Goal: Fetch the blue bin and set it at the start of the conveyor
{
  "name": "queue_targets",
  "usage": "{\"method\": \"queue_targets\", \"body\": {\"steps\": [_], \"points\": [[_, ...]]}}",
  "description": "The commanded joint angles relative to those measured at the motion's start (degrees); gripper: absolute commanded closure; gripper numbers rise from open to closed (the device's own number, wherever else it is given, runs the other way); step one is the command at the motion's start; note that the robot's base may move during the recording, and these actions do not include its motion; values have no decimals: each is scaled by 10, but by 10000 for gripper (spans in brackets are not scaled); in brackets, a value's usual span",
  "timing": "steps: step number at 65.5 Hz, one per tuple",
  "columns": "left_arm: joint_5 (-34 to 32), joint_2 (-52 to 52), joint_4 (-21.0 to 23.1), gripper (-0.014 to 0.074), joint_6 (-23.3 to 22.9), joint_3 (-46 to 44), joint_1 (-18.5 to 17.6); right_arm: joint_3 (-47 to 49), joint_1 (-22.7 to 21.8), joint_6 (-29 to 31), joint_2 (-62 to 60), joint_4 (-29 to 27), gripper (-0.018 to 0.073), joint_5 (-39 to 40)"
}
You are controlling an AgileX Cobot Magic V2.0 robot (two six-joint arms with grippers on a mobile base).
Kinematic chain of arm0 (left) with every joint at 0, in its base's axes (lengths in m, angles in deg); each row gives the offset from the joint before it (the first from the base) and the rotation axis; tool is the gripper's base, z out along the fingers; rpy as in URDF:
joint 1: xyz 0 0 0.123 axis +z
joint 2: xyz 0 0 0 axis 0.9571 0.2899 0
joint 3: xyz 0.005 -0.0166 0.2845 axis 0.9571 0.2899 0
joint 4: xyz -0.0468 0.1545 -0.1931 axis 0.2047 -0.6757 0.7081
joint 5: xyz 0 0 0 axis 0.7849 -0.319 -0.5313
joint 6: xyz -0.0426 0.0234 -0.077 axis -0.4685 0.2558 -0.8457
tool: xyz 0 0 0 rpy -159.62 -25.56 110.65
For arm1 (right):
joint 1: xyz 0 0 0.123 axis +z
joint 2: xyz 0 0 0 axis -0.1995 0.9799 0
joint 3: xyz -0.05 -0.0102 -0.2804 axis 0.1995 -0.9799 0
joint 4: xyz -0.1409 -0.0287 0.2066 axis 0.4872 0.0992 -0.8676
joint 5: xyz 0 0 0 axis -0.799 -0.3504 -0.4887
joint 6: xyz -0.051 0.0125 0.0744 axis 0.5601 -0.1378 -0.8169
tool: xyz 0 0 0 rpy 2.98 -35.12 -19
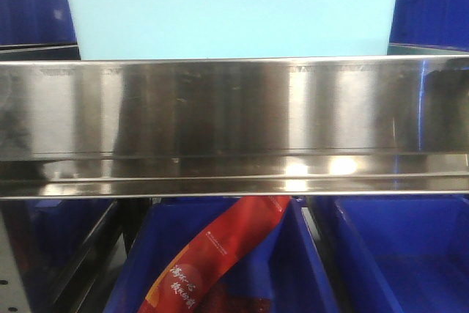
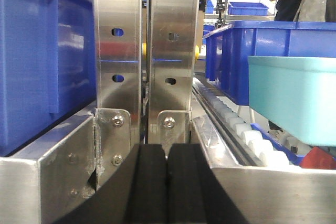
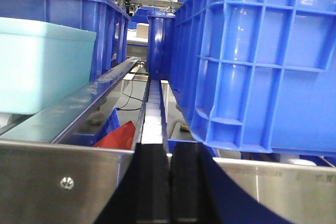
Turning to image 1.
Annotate light blue plastic bin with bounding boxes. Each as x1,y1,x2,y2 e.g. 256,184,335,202
68,0,396,60

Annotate dark blue bin lower middle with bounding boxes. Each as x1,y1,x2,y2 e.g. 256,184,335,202
104,197,339,312

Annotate dark blue bin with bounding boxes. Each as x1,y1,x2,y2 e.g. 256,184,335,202
390,0,468,51
306,195,469,313
1,0,75,46
1,199,115,310
104,197,339,312

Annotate dark blue bin lower right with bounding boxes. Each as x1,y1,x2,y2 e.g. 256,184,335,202
306,195,469,313

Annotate dark blue bin lower left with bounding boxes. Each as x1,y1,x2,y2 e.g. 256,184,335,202
1,199,115,310

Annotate dark blue bin upper left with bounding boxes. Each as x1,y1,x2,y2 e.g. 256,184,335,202
1,0,75,46

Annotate dark blue bin upper right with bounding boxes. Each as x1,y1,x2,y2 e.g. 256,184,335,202
390,0,468,51

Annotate red snack package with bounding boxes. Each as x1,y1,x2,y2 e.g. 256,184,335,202
139,196,290,312

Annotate stainless steel shelf rail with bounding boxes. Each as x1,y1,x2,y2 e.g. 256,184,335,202
1,55,468,199

